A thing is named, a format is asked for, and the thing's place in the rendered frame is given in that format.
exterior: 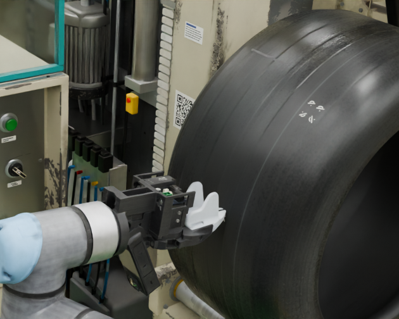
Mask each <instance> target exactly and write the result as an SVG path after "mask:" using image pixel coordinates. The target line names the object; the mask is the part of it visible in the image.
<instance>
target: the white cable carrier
mask: <svg viewBox="0 0 399 319"><path fill-rule="evenodd" d="M163 6H164V7H166V8H163V12H162V13H163V15H165V16H163V17H162V23H164V25H162V26H161V30H162V31H164V32H162V33H161V39H163V41H161V42H160V46H161V47H162V48H163V49H160V55H162V56H160V60H159V62H160V63H162V64H160V65H159V71H161V72H159V74H158V78H160V79H161V80H159V81H158V86H160V87H159V88H158V90H157V93H159V95H157V99H156V100H157V101H159V103H157V104H156V108H158V110H156V116H158V117H156V119H155V122H156V123H157V124H156V125H155V130H156V131H157V132H155V137H156V139H155V140H154V144H155V146H154V148H153V151H154V152H155V153H153V158H154V160H153V166H154V167H152V172H159V171H163V165H164V155H165V139H166V132H167V113H168V95H169V86H170V69H171V60H172V43H173V34H174V16H175V9H173V8H171V7H169V6H166V5H164V4H163Z"/></svg>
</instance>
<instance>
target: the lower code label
mask: <svg viewBox="0 0 399 319"><path fill-rule="evenodd" d="M194 102H195V99H193V98H191V97H189V96H187V95H185V94H183V93H181V92H179V91H178V90H175V106H174V122H173V126H175V127H176V128H178V129H181V127H182V124H183V123H184V120H185V119H186V116H187V114H188V113H189V110H190V109H191V107H192V105H193V103H194Z"/></svg>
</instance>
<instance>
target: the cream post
mask: <svg viewBox="0 0 399 319"><path fill-rule="evenodd" d="M271 1H272V0H175V16H174V34H173V43H172V60H171V69H170V86H169V95H168V113H167V132H166V139H165V155H164V165H163V171H164V176H165V175H167V173H168V167H169V163H170V159H171V155H172V151H173V149H174V145H175V142H176V140H177V136H178V134H179V132H180V129H178V128H176V127H175V126H173V122H174V106H175V90H178V91H179V92H181V93H183V94H185V95H187V96H189V97H191V98H193V99H195V100H196V98H197V97H198V95H199V94H200V92H201V91H202V89H203V88H204V86H205V85H206V83H207V82H208V81H209V80H210V79H211V77H212V76H213V74H214V73H215V72H216V71H217V70H218V69H219V68H220V67H221V66H222V65H223V64H224V62H225V61H226V60H227V59H229V58H230V57H231V56H232V55H233V54H234V53H235V52H236V51H237V50H238V49H239V48H240V47H241V46H242V45H244V44H245V43H246V42H247V41H249V40H250V39H251V38H252V37H253V36H255V35H256V34H257V33H259V32H260V31H262V30H263V29H265V28H266V27H268V26H269V16H270V7H271ZM186 21H187V22H189V23H192V24H194V25H196V26H198V27H201V28H203V42H202V45H201V44H198V43H197V42H195V41H192V40H190V39H188V38H186V37H184V33H185V25H186ZM171 261H172V260H171V258H170V255H169V253H168V249H166V250H159V249H158V251H157V261H156V267H158V266H161V265H164V264H166V263H169V262H171Z"/></svg>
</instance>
